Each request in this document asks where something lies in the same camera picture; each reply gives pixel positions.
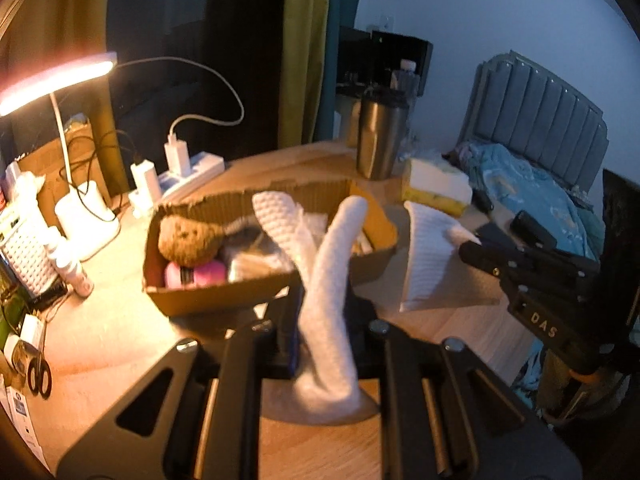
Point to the white cloth wipe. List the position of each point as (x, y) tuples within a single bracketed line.
[(325, 389), (436, 276)]

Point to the white woven basket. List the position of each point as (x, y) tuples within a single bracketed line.
[(22, 230)]

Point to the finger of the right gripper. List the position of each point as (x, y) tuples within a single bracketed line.
[(494, 259)]

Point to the bag of cotton swabs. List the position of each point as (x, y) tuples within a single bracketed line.
[(246, 266)]

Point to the brown plush bear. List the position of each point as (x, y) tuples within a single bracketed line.
[(188, 242)]

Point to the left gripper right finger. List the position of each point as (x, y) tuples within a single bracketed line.
[(384, 352)]

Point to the yellow and teal curtain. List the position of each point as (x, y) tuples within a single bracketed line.
[(231, 77)]

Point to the white power strip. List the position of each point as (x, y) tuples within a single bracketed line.
[(154, 189)]

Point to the black car key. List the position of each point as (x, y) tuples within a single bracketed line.
[(482, 201)]

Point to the brown cardboard box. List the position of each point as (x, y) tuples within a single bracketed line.
[(319, 200)]

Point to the yellow tissue box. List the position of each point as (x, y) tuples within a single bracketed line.
[(437, 184)]

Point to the black scissors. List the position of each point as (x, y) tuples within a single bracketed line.
[(39, 378)]

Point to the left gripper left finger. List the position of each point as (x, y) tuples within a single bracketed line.
[(261, 349)]

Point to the grey padded headboard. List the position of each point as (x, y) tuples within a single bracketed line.
[(539, 116)]

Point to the pink plush toy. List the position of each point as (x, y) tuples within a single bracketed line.
[(209, 274)]

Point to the black computer monitor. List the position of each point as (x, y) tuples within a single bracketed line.
[(366, 58)]

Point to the black smartphone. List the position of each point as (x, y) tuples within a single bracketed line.
[(492, 236)]

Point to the blue patterned blanket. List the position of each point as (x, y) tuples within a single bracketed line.
[(517, 185)]

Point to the clear water bottle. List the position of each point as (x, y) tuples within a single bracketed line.
[(407, 81)]

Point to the steel travel mug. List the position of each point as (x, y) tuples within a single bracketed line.
[(382, 124)]

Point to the white pill bottle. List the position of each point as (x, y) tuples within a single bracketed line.
[(74, 274), (54, 243)]

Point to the white desk lamp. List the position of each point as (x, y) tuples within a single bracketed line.
[(86, 220)]

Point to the grey knitted sock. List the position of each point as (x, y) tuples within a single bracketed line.
[(245, 232)]

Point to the white charger with black cable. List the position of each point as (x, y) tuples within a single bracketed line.
[(85, 198)]

